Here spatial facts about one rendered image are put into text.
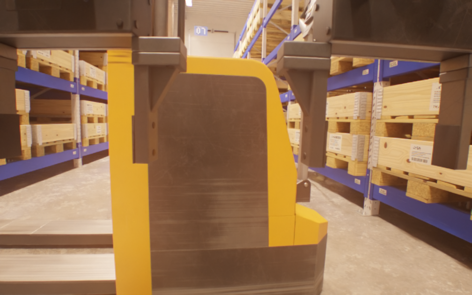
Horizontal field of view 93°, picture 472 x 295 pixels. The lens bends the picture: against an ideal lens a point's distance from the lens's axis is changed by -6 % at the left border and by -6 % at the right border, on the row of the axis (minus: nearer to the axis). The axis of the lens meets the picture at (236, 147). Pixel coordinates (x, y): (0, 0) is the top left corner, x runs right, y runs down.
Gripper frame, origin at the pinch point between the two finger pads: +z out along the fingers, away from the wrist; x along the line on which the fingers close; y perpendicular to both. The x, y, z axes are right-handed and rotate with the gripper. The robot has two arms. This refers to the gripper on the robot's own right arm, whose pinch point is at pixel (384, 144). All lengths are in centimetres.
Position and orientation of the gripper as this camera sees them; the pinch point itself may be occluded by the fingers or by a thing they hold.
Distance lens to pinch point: 25.1
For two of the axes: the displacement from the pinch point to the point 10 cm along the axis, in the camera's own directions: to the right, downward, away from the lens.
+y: 0.2, 1.1, -9.9
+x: 10.0, 0.2, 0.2
